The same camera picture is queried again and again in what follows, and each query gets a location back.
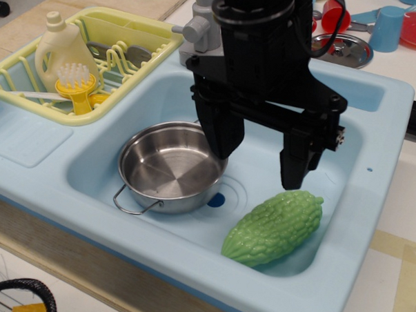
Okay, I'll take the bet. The white toy utensil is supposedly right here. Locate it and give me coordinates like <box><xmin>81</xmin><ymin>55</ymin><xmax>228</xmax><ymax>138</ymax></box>
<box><xmin>9</xmin><ymin>91</ymin><xmax>70</xmax><ymax>101</ymax></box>

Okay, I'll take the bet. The blue plastic cup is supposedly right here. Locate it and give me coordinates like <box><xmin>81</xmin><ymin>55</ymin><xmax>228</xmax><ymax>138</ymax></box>
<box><xmin>369</xmin><ymin>6</ymin><xmax>405</xmax><ymax>53</ymax></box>

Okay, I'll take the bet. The grey toy faucet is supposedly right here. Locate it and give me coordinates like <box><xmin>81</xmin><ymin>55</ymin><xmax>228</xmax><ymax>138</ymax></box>
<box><xmin>171</xmin><ymin>0</ymin><xmax>225</xmax><ymax>75</ymax></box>

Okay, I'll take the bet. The cream detergent bottle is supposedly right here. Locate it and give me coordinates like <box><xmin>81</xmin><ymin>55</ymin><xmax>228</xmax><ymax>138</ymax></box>
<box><xmin>34</xmin><ymin>11</ymin><xmax>99</xmax><ymax>93</ymax></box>

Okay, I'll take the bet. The red plastic cup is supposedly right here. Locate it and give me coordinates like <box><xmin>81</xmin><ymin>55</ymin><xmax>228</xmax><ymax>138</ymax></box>
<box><xmin>312</xmin><ymin>0</ymin><xmax>351</xmax><ymax>33</ymax></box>

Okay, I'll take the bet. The yellow dish brush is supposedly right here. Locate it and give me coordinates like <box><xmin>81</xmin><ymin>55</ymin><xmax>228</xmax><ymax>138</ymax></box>
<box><xmin>55</xmin><ymin>63</ymin><xmax>109</xmax><ymax>115</ymax></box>

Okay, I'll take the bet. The yellow dish rack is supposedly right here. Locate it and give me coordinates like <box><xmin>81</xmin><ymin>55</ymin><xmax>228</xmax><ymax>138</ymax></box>
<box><xmin>0</xmin><ymin>7</ymin><xmax>183</xmax><ymax>126</ymax></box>

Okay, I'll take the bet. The black caster wheel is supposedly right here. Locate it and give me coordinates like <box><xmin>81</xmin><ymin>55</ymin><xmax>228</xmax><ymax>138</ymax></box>
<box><xmin>0</xmin><ymin>0</ymin><xmax>10</xmax><ymax>18</ymax></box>

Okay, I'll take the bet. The blue toy utensil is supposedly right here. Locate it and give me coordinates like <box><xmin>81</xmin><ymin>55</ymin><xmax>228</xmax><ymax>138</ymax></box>
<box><xmin>351</xmin><ymin>8</ymin><xmax>380</xmax><ymax>24</ymax></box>

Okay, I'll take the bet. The grey toy spatula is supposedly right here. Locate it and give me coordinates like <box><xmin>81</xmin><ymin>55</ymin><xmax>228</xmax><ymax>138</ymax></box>
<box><xmin>86</xmin><ymin>41</ymin><xmax>112</xmax><ymax>61</ymax></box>

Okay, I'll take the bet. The light blue toy sink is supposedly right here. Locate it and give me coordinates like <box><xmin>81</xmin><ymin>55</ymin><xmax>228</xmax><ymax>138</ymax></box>
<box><xmin>0</xmin><ymin>54</ymin><xmax>414</xmax><ymax>312</ymax></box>

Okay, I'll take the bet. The steel pot lid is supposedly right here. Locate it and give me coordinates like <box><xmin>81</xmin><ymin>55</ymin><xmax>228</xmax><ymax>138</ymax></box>
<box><xmin>318</xmin><ymin>34</ymin><xmax>373</xmax><ymax>69</ymax></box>

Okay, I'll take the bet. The green bumpy squash toy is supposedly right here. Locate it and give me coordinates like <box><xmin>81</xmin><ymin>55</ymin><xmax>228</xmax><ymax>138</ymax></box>
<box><xmin>221</xmin><ymin>190</ymin><xmax>324</xmax><ymax>267</ymax></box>

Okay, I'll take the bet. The black braided cable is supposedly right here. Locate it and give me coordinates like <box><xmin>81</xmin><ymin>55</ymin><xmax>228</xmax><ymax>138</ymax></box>
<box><xmin>0</xmin><ymin>277</ymin><xmax>58</xmax><ymax>312</ymax></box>

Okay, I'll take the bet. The stainless steel pot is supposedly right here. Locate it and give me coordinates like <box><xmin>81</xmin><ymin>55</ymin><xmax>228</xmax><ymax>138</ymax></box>
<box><xmin>118</xmin><ymin>121</ymin><xmax>228</xmax><ymax>215</ymax></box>

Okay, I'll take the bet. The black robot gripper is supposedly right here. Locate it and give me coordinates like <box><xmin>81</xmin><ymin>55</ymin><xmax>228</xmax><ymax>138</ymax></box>
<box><xmin>186</xmin><ymin>0</ymin><xmax>347</xmax><ymax>190</ymax></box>

